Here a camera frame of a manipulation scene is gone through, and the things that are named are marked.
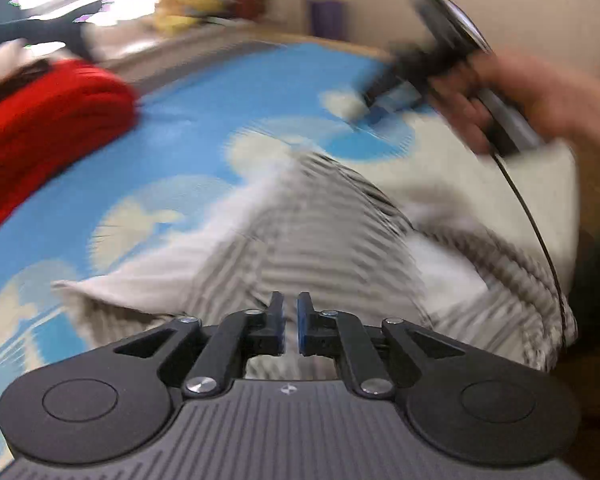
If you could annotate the person right hand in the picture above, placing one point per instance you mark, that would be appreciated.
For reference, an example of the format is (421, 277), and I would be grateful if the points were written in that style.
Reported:
(558, 102)

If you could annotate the dark blue shark plush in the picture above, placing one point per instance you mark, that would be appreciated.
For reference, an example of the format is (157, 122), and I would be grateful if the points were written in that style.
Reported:
(66, 29)

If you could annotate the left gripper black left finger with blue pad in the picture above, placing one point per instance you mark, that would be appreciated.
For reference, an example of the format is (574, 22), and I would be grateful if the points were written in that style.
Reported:
(109, 402)

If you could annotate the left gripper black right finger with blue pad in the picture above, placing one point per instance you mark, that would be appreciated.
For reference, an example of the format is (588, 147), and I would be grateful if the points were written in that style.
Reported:
(467, 403)

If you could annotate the blue white patterned bed sheet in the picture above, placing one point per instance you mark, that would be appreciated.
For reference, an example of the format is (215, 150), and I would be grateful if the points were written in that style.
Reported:
(198, 135)

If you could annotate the red folded blanket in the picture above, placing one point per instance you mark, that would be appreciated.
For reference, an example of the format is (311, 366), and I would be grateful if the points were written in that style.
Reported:
(72, 110)

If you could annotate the purple box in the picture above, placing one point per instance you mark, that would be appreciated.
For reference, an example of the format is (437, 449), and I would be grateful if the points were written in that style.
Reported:
(327, 19)

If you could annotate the black white striped hooded top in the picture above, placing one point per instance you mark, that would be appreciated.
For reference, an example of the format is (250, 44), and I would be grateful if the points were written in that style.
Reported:
(311, 224)

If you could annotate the yellow plush toys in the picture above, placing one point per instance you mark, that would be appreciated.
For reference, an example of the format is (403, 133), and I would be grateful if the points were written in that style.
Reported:
(174, 16)

